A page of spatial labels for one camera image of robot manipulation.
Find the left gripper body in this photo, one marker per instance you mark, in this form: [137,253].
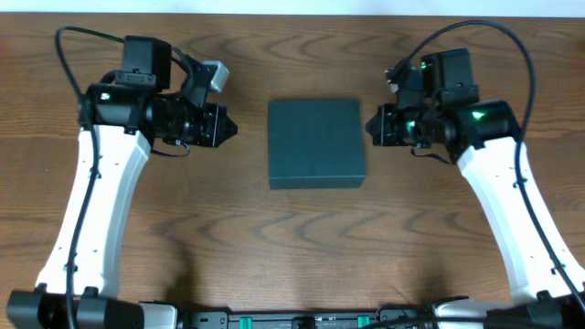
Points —
[213,125]

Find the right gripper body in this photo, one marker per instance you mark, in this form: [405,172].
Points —
[409,126]

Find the dark green box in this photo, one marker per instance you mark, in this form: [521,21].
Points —
[315,144]

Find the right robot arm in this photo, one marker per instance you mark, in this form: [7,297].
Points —
[438,102]

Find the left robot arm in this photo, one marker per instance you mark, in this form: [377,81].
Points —
[158,94]

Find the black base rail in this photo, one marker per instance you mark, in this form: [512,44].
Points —
[297,320]

